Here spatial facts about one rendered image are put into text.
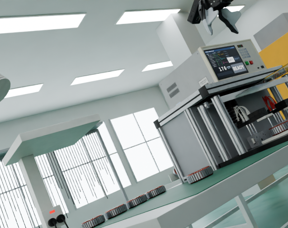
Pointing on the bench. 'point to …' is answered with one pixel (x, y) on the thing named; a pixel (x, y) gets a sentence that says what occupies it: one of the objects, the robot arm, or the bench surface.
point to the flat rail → (252, 89)
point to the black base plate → (260, 148)
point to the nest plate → (279, 135)
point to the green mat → (174, 192)
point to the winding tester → (205, 71)
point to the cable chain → (232, 109)
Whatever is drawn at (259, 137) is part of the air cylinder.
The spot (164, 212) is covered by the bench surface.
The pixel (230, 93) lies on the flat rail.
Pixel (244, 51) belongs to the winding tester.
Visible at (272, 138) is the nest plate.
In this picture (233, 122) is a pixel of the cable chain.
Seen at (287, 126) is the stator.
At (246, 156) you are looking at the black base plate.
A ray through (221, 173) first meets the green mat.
